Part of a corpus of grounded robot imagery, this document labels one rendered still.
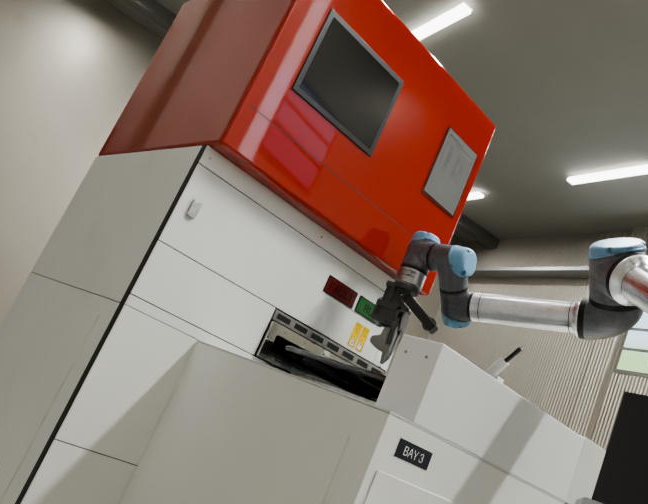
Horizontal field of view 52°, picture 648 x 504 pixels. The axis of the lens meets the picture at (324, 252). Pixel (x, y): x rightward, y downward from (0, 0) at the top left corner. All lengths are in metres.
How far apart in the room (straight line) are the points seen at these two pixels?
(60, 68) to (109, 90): 0.73
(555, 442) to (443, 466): 0.35
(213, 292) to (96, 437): 0.40
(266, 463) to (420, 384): 0.31
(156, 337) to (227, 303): 0.19
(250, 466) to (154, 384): 0.37
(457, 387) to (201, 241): 0.68
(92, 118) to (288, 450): 9.54
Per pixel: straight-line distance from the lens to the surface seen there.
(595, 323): 1.62
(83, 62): 10.72
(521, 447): 1.38
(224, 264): 1.56
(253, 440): 1.27
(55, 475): 1.51
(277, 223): 1.63
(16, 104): 10.45
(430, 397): 1.13
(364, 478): 1.07
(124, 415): 1.52
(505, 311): 1.69
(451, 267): 1.68
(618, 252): 1.54
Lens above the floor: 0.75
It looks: 14 degrees up
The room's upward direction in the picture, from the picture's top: 24 degrees clockwise
